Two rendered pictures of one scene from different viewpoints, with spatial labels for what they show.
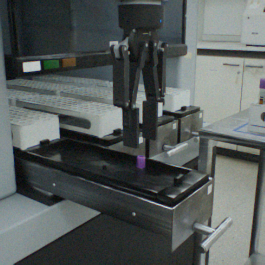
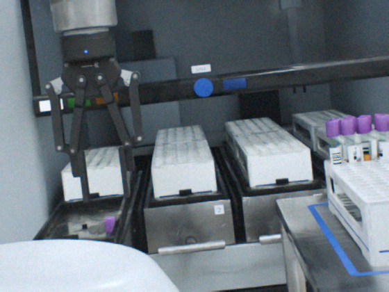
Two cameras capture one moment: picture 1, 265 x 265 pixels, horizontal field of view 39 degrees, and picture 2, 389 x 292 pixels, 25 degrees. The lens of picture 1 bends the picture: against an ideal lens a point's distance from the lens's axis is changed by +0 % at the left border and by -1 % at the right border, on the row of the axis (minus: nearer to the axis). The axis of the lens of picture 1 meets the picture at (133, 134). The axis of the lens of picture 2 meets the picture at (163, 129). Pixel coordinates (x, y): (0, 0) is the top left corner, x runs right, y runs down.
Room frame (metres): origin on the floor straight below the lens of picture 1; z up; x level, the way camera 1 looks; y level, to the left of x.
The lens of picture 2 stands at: (0.01, -1.04, 1.05)
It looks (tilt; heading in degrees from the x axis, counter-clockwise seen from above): 5 degrees down; 55
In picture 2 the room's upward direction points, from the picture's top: 7 degrees counter-clockwise
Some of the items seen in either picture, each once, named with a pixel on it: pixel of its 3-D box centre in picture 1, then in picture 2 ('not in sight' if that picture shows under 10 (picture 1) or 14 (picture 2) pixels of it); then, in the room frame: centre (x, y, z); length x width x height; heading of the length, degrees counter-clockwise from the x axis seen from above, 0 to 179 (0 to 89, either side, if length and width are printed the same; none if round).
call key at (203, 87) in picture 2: not in sight; (203, 87); (0.86, 0.03, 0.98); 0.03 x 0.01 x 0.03; 143
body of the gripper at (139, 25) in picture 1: (141, 33); (90, 65); (0.63, -0.01, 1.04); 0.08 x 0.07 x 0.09; 143
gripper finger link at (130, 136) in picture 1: (131, 126); (83, 176); (0.61, 0.00, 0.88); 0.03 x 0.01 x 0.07; 53
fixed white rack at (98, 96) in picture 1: (109, 105); (270, 159); (1.02, 0.07, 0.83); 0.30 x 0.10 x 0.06; 53
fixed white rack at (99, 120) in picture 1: (68, 115); (183, 169); (0.90, 0.16, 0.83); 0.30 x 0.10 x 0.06; 53
